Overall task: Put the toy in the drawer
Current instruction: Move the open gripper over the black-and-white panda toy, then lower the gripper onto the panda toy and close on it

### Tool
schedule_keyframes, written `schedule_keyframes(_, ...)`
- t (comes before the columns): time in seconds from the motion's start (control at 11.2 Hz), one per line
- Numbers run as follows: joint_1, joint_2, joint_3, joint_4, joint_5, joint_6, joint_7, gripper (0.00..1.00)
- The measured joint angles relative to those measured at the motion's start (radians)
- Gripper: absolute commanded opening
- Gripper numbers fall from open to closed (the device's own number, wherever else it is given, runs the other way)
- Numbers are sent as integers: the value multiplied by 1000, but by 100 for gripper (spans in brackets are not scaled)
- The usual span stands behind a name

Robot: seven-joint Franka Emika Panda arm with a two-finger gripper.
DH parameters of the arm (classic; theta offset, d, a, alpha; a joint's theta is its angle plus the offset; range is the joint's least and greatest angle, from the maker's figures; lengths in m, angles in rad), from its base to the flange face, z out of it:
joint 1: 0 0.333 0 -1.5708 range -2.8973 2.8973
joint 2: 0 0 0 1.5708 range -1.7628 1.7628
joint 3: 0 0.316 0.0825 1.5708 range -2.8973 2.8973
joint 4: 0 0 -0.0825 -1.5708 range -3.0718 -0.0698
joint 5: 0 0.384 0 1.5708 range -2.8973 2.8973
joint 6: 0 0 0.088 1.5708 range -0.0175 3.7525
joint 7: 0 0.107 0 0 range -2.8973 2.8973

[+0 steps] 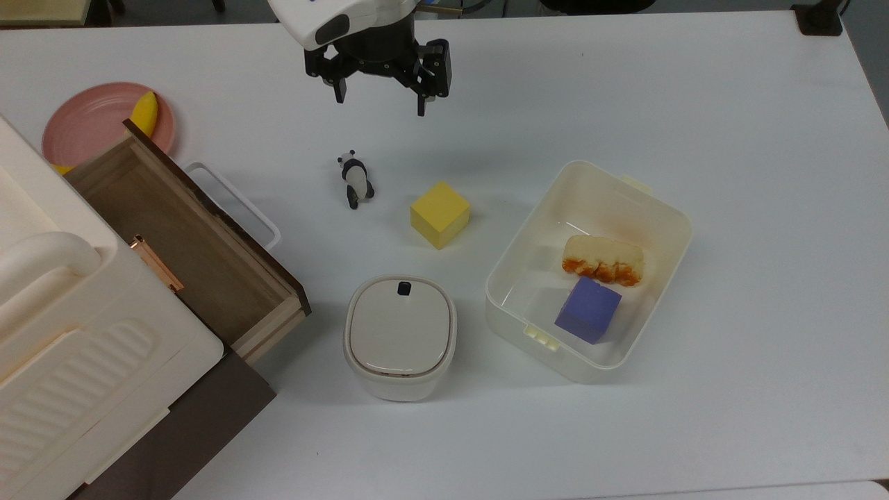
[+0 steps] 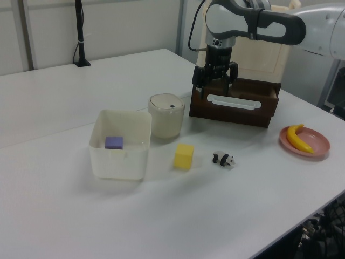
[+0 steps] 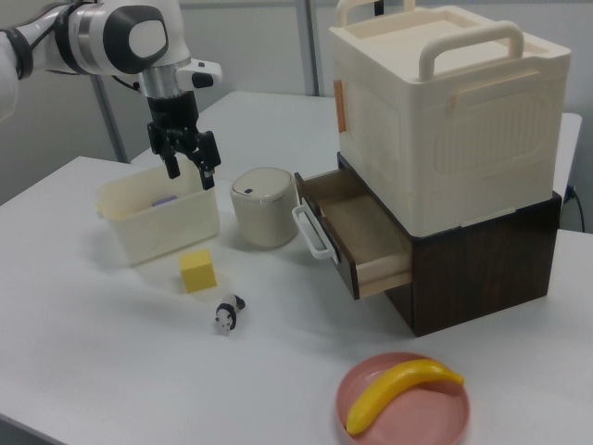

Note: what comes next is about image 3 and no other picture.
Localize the cream plastic bin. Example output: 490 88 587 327
94 162 221 267

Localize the yellow foam block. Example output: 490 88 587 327
178 248 218 294

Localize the cream mini trash can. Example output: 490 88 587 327
230 167 299 250

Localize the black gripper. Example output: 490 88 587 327
146 89 221 191

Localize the cream plastic storage box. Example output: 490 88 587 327
328 0 572 240

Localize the yellow toy banana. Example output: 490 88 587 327
345 358 465 437

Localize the pink plate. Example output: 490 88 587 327
335 351 472 445

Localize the black cable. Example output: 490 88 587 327
563 184 586 232

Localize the panda toy figure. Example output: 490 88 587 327
213 292 246 337

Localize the wooden drawer with white handle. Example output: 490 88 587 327
291 169 413 300

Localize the dark wood drawer cabinet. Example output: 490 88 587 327
335 151 563 338

